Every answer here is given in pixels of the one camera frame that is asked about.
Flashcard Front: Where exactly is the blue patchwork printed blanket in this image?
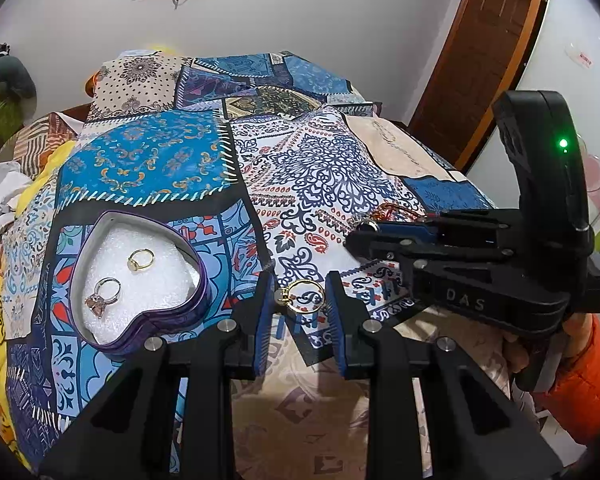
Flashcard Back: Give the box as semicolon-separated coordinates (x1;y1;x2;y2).
0;51;511;480

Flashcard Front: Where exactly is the white cabinet with pink stickers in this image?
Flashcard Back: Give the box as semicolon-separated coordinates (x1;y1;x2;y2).
466;0;600;266

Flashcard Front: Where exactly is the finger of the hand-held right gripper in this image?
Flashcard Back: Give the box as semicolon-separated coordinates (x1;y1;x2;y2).
375;208;525;252
344;231;461;283

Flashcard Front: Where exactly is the green cloth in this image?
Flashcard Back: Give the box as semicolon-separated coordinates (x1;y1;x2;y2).
0;94;37;177

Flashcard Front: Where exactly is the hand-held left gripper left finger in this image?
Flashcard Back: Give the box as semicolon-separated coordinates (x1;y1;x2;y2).
37;271;277;480

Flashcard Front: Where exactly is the plain gold ring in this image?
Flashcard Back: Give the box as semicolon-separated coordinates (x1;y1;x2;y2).
275;280;327;314

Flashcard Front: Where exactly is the orange striped cloth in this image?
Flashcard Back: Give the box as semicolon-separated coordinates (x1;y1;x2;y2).
12;111;82;181

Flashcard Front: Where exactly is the dark clothes pile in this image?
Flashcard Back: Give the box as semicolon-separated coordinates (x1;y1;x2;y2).
0;38;37;107

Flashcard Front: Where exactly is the person's right hand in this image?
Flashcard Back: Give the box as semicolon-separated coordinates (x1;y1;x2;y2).
502;311;596;376

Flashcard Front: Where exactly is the purple heart-shaped tin box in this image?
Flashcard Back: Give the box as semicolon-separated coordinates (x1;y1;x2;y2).
68;210;210;357

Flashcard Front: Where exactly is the white cloth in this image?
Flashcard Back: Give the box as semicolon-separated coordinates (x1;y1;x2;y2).
0;160;34;247

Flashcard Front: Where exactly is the brown wooden door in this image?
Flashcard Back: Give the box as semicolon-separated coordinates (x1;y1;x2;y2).
409;0;555;172

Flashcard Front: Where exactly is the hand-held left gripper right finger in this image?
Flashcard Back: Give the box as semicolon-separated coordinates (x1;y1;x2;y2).
325;270;564;480

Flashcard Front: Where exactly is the red and gold bracelet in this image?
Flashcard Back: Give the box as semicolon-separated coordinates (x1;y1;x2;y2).
372;202;433;225

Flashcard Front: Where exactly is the gold ring with pale stone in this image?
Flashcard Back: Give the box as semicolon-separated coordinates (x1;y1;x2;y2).
127;248;156;271

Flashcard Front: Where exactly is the silver ring with pink stone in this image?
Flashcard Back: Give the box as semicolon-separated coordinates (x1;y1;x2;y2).
84;277;122;312

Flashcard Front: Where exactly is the person's right forearm orange sleeve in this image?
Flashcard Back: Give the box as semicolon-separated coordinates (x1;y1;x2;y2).
532;314;600;450

